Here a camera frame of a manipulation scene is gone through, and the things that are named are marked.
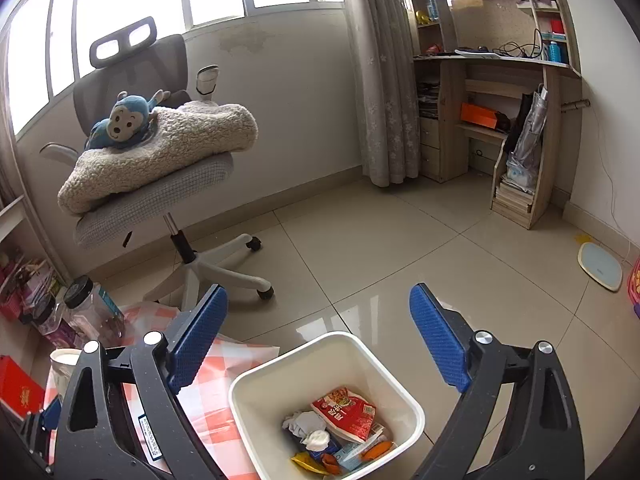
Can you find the light blue packet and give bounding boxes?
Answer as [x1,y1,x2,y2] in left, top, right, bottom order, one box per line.
[310,440,373,474]

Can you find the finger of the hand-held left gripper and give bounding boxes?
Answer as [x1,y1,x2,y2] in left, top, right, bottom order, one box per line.
[14,399,63,478]

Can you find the white trash bin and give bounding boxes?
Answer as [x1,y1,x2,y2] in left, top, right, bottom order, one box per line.
[228,331,426,480]

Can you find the red patterned container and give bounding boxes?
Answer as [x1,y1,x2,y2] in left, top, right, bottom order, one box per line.
[626,255,640,321]

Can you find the white paper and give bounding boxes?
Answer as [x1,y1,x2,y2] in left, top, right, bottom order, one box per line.
[282,410,326,443]

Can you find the purple label nut jar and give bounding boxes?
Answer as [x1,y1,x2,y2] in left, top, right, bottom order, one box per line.
[31,294,77,349]

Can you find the wooden desk with shelves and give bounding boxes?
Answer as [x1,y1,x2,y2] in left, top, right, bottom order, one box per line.
[407,0,583,231]

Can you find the clear jar with black lid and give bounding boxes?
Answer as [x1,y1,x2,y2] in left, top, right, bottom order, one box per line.
[62,276,126,348]

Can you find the grey curtain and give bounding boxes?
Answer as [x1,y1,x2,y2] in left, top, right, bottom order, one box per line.
[332,0,422,188]

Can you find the orange checked tablecloth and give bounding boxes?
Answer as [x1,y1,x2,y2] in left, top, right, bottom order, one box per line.
[42,302,281,480]

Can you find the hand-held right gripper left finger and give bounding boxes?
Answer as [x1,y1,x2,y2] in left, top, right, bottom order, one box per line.
[52,284,229,480]

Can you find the black cables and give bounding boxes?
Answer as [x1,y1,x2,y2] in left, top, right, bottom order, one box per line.
[495,29,547,59]

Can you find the red gift box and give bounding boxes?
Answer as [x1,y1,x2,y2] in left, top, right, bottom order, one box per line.
[0,355,46,418]

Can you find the orange box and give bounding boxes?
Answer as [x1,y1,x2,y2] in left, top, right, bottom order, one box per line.
[460,102,499,131]

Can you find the white bathroom scale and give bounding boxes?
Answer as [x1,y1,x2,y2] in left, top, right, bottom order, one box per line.
[577,241,624,292]

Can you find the silver bag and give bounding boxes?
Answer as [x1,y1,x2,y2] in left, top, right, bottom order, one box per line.
[505,85,549,196]

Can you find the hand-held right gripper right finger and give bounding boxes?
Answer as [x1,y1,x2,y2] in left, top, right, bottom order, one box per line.
[409,282,586,480]

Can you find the red snack packet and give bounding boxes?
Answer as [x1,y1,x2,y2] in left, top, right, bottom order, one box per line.
[311,386,377,443]

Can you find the white shelf desk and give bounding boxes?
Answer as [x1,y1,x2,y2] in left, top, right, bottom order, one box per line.
[0,195,27,257]

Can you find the stack of magazines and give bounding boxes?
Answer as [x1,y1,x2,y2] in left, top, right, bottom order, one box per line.
[417,82,441,119]

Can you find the blue monkey plush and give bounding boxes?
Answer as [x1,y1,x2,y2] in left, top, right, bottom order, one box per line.
[84,89,171,152]

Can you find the white paper towel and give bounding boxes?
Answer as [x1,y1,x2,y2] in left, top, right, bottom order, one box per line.
[304,429,331,452]

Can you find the stack of books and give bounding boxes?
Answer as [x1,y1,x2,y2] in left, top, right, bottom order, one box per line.
[492,180,536,222]

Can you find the grey office chair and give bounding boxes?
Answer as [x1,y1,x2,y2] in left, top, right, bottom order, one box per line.
[40,16,276,311]

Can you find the white cup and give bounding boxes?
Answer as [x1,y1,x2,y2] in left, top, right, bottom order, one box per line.
[49,348,83,401]

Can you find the black bag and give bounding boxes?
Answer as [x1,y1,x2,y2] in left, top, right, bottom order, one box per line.
[502,92,538,156]

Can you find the beige fleece blanket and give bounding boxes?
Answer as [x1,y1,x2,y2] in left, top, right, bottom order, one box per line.
[57,102,259,216]

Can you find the yellow snack packet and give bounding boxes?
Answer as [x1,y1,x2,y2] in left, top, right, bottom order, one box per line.
[291,452,328,476]

